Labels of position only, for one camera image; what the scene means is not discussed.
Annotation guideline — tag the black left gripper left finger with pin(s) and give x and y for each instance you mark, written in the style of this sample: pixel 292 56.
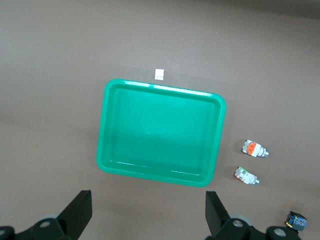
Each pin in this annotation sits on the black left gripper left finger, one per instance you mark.
pixel 72 217

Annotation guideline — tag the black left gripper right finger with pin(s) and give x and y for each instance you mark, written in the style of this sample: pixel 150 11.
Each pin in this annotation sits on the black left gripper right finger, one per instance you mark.
pixel 217 220

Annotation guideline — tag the white button with orange block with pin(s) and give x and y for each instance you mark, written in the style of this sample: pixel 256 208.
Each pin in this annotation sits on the white button with orange block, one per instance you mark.
pixel 252 148

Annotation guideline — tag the white button with green block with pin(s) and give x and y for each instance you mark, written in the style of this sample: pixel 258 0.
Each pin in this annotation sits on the white button with green block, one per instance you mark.
pixel 245 175

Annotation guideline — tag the red push button black body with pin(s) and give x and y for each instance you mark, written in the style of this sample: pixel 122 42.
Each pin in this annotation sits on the red push button black body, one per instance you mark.
pixel 297 220

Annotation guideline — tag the green plastic tray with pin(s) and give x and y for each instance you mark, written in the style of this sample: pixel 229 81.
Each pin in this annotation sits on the green plastic tray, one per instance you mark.
pixel 160 135

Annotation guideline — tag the brown table mat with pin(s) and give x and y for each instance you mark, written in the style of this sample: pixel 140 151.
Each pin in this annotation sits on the brown table mat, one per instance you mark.
pixel 50 75

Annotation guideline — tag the small white paper label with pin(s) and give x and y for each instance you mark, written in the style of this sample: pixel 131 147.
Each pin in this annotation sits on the small white paper label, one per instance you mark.
pixel 159 74

